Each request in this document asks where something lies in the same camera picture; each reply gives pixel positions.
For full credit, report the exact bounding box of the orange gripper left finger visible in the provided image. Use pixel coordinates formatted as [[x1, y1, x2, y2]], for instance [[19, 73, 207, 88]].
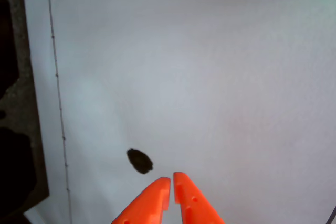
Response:
[[111, 177, 172, 224]]

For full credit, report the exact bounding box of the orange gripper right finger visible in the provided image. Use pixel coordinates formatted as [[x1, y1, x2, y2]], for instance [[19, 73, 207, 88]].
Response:
[[173, 172, 225, 224]]

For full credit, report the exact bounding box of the black dot mark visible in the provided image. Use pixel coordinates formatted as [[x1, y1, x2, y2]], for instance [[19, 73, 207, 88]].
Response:
[[127, 148, 155, 175]]

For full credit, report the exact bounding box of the white board with drawn lines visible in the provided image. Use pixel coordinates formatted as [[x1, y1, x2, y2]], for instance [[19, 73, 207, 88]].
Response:
[[21, 0, 336, 224]]

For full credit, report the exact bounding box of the grey foam pad with cutouts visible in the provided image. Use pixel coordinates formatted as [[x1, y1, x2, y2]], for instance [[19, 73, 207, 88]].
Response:
[[0, 0, 50, 224]]

